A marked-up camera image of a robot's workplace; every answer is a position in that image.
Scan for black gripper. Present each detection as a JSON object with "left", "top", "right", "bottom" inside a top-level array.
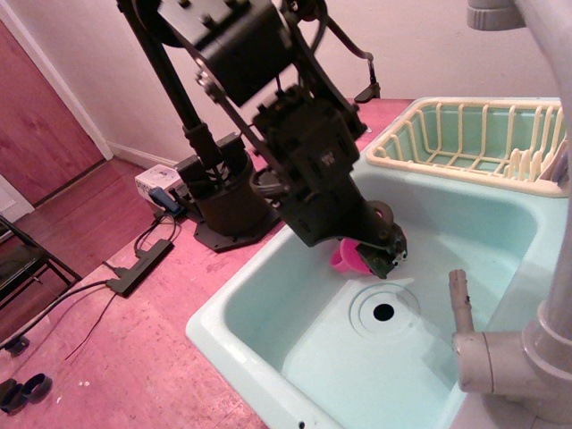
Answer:
[{"left": 252, "top": 85, "right": 407, "bottom": 279}]

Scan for pink plastic cup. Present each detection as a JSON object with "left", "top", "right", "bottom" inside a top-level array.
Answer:
[{"left": 330, "top": 239, "right": 371, "bottom": 275}]

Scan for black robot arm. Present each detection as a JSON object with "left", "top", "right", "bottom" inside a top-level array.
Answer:
[{"left": 118, "top": 1, "right": 408, "bottom": 278}]

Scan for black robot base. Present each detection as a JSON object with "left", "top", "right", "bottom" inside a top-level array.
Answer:
[{"left": 175, "top": 133, "right": 280, "bottom": 253}]

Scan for mint green toy sink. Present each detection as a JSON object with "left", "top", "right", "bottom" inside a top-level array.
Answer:
[{"left": 185, "top": 96, "right": 572, "bottom": 429}]

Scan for cream dish drying rack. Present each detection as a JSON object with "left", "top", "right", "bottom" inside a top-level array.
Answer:
[{"left": 366, "top": 97, "right": 570, "bottom": 198}]

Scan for grey toy faucet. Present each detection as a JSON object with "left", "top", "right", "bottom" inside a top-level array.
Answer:
[{"left": 448, "top": 0, "right": 572, "bottom": 429}]

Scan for white cardboard box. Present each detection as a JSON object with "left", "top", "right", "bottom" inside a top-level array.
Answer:
[{"left": 134, "top": 164, "right": 183, "bottom": 207}]

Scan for blue clamp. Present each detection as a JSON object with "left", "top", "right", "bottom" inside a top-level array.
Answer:
[{"left": 148, "top": 187, "right": 183, "bottom": 215}]

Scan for black usb hub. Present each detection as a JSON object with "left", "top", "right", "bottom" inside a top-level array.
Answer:
[{"left": 105, "top": 239, "right": 174, "bottom": 299}]

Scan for black folding chair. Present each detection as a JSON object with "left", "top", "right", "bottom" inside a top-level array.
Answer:
[{"left": 1, "top": 217, "right": 83, "bottom": 357}]

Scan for thin black wire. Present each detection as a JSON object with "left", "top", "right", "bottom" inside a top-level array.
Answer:
[{"left": 65, "top": 294, "right": 118, "bottom": 361}]

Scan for thick black cable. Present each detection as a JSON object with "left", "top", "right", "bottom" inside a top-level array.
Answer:
[{"left": 0, "top": 280, "right": 111, "bottom": 349}]

